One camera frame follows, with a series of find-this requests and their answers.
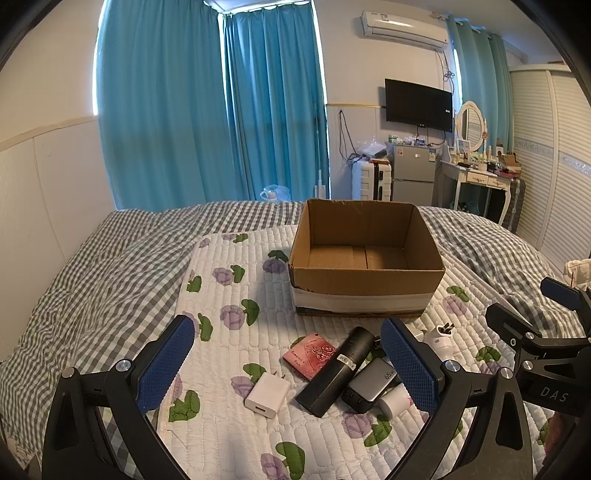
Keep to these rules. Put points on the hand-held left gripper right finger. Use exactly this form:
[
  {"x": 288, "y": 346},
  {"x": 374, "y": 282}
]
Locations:
[{"x": 408, "y": 364}]

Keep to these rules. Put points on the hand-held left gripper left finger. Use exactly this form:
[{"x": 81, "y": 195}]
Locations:
[{"x": 166, "y": 364}]

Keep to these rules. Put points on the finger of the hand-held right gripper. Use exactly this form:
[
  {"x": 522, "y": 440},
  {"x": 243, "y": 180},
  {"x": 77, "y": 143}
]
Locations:
[
  {"x": 561, "y": 290},
  {"x": 508, "y": 323}
]

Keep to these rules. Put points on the brown cardboard box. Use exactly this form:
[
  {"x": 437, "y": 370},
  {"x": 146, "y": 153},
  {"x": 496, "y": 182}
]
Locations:
[{"x": 364, "y": 281}]

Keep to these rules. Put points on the white cloth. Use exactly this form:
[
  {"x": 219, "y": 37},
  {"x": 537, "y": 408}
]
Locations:
[{"x": 577, "y": 273}]

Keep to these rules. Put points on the white round plug adapter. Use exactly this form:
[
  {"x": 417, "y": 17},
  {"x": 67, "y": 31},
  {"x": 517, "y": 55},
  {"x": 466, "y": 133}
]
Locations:
[{"x": 438, "y": 345}]

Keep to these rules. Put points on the white cylindrical adapter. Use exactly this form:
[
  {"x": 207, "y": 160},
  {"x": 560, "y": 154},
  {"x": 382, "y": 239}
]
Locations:
[{"x": 392, "y": 402}]

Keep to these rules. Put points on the grey power adapter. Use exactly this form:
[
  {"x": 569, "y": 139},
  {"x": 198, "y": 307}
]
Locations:
[{"x": 369, "y": 383}]

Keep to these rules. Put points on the black cylindrical flashlight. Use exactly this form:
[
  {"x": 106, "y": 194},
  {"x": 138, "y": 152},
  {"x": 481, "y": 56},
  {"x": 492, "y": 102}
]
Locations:
[{"x": 334, "y": 374}]

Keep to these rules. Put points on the white floral quilted mat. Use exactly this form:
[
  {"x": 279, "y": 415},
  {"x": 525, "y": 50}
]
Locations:
[{"x": 231, "y": 323}]

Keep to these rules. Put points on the grey suitcase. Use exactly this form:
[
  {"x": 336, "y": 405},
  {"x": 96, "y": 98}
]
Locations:
[{"x": 515, "y": 203}]

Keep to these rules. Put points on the pink floral card case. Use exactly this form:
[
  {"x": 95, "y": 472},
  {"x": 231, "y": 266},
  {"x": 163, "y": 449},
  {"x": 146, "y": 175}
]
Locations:
[{"x": 309, "y": 357}]

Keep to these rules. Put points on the white square charger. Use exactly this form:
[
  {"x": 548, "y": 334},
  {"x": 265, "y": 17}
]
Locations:
[{"x": 265, "y": 392}]

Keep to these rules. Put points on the white slatted wardrobe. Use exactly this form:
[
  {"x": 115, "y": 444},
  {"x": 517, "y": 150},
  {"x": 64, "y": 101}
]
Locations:
[{"x": 554, "y": 161}]

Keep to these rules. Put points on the white dressing table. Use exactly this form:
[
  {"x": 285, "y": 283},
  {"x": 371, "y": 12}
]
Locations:
[{"x": 475, "y": 177}]

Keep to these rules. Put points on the silver small fridge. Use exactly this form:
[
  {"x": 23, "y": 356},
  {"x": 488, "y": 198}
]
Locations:
[{"x": 414, "y": 173}]

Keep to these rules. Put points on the white suitcase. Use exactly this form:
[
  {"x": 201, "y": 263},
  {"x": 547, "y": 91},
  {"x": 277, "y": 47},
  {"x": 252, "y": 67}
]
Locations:
[{"x": 367, "y": 181}]

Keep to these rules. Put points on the white oval mirror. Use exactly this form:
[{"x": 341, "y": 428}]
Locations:
[{"x": 471, "y": 124}]

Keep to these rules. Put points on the clear plastic bag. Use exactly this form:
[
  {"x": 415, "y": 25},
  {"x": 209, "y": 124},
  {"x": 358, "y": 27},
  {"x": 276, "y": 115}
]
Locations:
[{"x": 275, "y": 193}]

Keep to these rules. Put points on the white plastic bag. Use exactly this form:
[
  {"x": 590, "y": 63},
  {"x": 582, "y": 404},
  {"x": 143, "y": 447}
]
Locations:
[{"x": 373, "y": 148}]

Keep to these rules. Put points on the pale teal curtain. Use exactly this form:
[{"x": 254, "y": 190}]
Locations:
[{"x": 482, "y": 74}]

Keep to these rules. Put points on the white mop pole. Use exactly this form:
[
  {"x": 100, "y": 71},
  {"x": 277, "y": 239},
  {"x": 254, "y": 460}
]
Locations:
[{"x": 317, "y": 152}]

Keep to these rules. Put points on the wide blue curtain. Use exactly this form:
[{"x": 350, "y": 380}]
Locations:
[{"x": 161, "y": 101}]

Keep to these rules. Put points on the narrow blue curtain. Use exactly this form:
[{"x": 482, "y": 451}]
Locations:
[{"x": 277, "y": 101}]

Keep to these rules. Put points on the white air conditioner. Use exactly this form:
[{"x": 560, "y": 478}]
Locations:
[{"x": 404, "y": 30}]

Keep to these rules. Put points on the black wall television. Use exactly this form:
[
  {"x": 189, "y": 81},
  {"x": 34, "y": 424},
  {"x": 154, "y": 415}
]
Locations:
[{"x": 418, "y": 105}]

